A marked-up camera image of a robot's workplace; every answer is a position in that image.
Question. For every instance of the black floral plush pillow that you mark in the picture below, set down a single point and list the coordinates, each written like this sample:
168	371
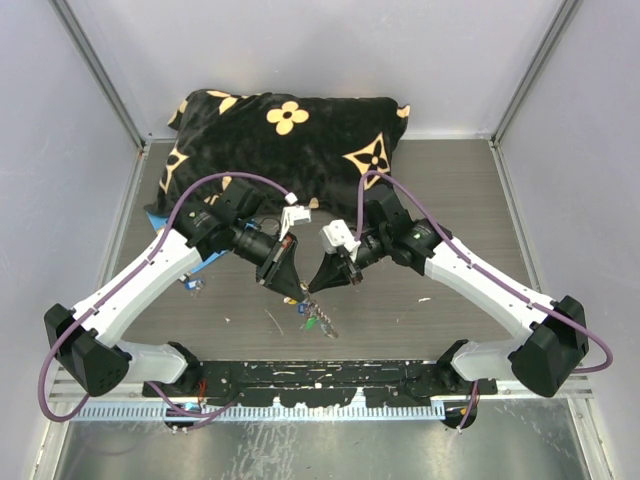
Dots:
318	148

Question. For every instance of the green tagged key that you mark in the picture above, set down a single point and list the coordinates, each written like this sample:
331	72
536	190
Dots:
310	323

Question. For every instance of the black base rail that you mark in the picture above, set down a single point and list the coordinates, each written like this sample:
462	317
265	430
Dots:
392	383

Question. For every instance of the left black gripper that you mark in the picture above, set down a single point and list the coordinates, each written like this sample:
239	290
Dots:
278	271

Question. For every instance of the white slotted cable duct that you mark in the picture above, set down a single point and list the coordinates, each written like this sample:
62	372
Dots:
355	411

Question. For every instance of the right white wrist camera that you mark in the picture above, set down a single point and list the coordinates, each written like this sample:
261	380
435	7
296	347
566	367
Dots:
337	234

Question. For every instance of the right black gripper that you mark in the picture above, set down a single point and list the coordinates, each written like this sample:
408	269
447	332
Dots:
333	271

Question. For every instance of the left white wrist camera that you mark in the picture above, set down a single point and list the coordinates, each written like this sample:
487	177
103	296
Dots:
292	215

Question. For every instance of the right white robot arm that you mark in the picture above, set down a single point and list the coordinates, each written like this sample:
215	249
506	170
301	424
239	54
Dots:
546	341

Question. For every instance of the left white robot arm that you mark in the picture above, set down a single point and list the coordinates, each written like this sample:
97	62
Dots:
87	338

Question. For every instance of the blue cartoon cloth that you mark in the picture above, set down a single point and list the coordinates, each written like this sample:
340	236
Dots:
171	257

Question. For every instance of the loose blue tagged key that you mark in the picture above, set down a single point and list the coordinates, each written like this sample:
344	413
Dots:
195	284

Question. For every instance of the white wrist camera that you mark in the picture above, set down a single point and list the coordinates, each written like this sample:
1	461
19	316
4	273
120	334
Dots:
292	215
337	234

